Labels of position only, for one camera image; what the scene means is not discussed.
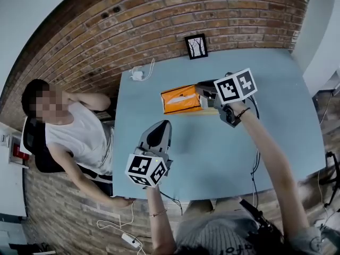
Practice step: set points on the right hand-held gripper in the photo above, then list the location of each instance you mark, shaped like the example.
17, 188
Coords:
235, 88

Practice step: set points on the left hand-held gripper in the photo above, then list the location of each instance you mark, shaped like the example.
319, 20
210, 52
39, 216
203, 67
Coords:
144, 169

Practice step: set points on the tan container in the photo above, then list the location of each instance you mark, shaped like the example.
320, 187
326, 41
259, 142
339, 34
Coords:
210, 112

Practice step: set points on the orange packet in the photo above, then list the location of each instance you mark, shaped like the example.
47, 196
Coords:
180, 100

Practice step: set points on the person's right forearm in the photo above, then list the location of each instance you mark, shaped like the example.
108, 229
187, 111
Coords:
268, 158

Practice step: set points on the person's left forearm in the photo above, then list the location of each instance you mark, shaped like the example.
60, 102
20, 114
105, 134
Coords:
159, 227

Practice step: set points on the thin pink wrist band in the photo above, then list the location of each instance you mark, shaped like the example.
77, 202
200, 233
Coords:
158, 213

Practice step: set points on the person's grey striped shirt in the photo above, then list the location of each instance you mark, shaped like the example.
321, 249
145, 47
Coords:
220, 235

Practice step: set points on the black office chair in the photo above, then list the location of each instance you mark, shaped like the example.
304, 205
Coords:
35, 145

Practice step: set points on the red box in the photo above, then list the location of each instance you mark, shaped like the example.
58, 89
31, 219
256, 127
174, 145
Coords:
20, 153

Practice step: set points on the black stand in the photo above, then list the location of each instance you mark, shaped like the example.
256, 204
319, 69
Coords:
333, 174

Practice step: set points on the black picture frame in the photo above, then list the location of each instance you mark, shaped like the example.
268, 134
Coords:
196, 46

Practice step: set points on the white wall socket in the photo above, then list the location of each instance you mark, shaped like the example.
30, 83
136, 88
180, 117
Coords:
4, 139

